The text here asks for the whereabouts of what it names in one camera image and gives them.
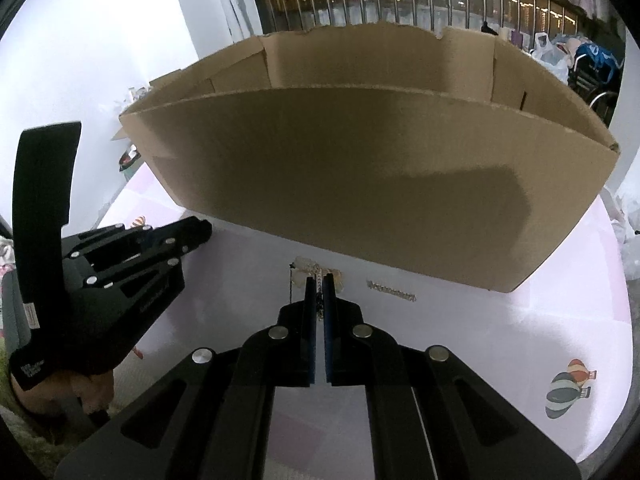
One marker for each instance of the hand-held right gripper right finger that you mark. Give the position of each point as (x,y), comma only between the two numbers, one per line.
(328,340)

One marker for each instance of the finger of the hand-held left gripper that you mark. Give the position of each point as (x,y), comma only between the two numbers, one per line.
(170,255)
(190,225)

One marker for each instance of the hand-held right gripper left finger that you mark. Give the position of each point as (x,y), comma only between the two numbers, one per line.
(311,340)

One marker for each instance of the silver rhinestone bar clip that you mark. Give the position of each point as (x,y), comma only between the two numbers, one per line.
(392,291)

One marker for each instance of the brown cardboard box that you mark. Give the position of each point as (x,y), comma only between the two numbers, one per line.
(350,170)

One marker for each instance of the person's left hand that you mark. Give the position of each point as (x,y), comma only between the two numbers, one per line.
(95,387)

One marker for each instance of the round silver red container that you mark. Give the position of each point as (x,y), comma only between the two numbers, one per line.
(129,157)

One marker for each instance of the green fluffy garment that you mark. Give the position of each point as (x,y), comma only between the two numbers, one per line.
(15,410)

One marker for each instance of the pink checked tablecloth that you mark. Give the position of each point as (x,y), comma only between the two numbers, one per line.
(475,360)

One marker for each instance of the crumpled white plastic bag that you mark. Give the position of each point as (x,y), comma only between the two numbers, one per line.
(627,240)

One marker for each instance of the wheelchair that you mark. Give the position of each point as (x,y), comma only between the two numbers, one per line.
(597,72)

